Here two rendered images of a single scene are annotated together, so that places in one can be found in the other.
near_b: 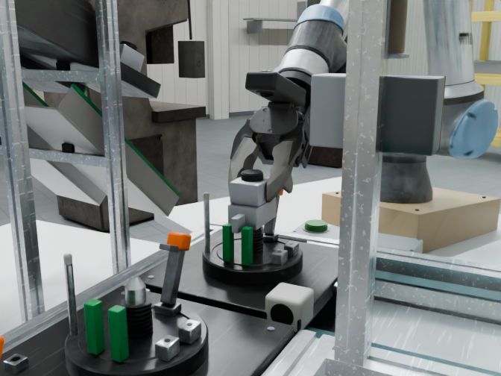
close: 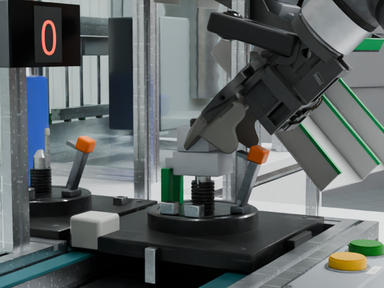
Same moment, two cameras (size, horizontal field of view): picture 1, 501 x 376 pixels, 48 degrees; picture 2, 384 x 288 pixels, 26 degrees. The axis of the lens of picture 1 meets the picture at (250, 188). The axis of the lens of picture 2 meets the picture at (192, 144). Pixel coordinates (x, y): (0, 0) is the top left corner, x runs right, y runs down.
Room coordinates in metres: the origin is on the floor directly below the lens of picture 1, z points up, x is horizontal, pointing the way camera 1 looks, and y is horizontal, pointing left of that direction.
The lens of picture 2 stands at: (0.73, -1.04, 1.19)
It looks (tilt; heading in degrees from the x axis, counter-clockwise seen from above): 6 degrees down; 91
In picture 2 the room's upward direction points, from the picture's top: straight up
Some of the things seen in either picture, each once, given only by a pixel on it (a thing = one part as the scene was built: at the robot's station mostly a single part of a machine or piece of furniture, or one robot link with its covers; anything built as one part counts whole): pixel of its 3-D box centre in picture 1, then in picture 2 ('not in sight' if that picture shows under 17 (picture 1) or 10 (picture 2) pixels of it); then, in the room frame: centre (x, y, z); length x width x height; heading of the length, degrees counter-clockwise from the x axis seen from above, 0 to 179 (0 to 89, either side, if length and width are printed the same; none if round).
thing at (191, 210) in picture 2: (291, 248); (194, 210); (0.72, -0.06, 1.00); 0.02 x 0.01 x 0.02; 153
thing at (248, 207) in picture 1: (249, 198); (195, 146); (0.72, 0.00, 1.07); 0.08 x 0.04 x 0.07; 153
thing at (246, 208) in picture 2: (268, 236); (240, 208); (0.78, -0.03, 0.99); 0.02 x 0.02 x 0.01; 63
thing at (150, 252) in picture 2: (338, 298); (152, 264); (0.67, -0.12, 0.95); 0.01 x 0.01 x 0.04; 63
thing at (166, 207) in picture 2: (279, 257); (169, 207); (0.69, -0.04, 1.00); 0.02 x 0.01 x 0.02; 153
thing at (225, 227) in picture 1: (228, 242); (177, 184); (0.70, 0.03, 1.01); 0.01 x 0.01 x 0.05; 63
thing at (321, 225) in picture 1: (316, 227); (366, 251); (0.91, -0.11, 0.96); 0.04 x 0.04 x 0.02
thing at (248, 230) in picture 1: (247, 245); (167, 187); (0.68, 0.00, 1.01); 0.01 x 0.01 x 0.05; 63
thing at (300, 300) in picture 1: (289, 307); (94, 231); (0.60, -0.05, 0.97); 0.05 x 0.05 x 0.04; 63
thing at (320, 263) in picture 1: (252, 271); (203, 231); (0.73, 0.00, 0.96); 0.24 x 0.24 x 0.02; 63
